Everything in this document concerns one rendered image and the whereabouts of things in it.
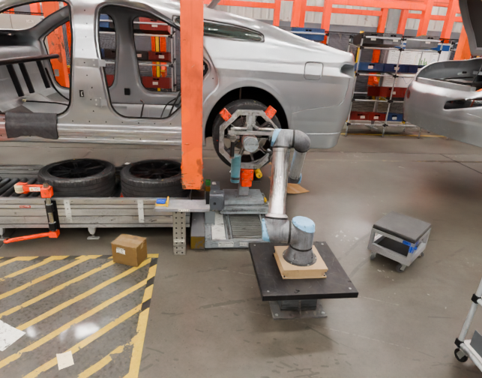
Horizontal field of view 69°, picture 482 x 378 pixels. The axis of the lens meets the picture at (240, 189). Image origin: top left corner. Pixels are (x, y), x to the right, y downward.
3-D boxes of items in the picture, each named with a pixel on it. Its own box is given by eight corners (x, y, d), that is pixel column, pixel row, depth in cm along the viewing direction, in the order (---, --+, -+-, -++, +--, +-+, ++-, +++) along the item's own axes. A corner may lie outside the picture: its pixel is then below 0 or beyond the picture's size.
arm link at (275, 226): (288, 244, 222) (296, 127, 223) (260, 242, 223) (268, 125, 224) (285, 241, 237) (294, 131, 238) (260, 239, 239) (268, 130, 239)
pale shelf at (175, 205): (209, 202, 294) (209, 199, 293) (209, 211, 278) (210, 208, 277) (157, 202, 289) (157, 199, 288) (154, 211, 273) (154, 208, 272)
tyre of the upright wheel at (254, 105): (291, 127, 353) (241, 83, 331) (297, 133, 331) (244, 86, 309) (248, 175, 368) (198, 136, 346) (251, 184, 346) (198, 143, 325)
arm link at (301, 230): (313, 250, 225) (317, 226, 218) (287, 248, 226) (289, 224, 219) (311, 238, 239) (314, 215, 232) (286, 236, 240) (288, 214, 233)
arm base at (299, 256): (318, 263, 229) (320, 250, 226) (290, 265, 226) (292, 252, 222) (307, 247, 247) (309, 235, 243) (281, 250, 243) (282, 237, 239)
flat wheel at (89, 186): (43, 211, 296) (37, 185, 287) (40, 184, 348) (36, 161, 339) (123, 199, 327) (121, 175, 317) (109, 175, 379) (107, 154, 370)
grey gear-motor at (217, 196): (221, 207, 365) (222, 175, 352) (223, 226, 327) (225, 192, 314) (203, 207, 363) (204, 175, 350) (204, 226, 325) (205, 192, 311)
